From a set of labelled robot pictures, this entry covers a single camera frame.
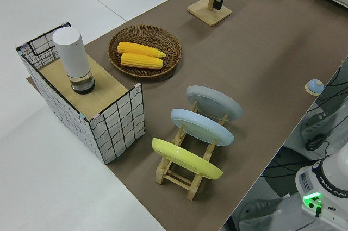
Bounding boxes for gray plate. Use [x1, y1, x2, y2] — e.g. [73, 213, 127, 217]
[185, 85, 243, 123]

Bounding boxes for light blue plate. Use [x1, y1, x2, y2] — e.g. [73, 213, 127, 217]
[170, 108, 235, 147]

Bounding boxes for yellow plate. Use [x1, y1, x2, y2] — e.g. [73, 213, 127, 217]
[151, 138, 223, 180]

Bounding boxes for wooden plate rack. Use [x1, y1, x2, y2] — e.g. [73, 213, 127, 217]
[154, 99, 229, 201]

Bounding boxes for brown table mat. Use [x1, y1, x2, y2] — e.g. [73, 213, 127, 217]
[26, 0, 348, 231]

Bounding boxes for brown wicker basket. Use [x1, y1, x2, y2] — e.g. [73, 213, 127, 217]
[108, 25, 182, 79]

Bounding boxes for yellow corn cob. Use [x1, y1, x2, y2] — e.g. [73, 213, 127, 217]
[117, 41, 166, 58]
[120, 53, 164, 70]

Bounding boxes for blue call bell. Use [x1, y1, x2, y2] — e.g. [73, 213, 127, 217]
[304, 78, 324, 96]

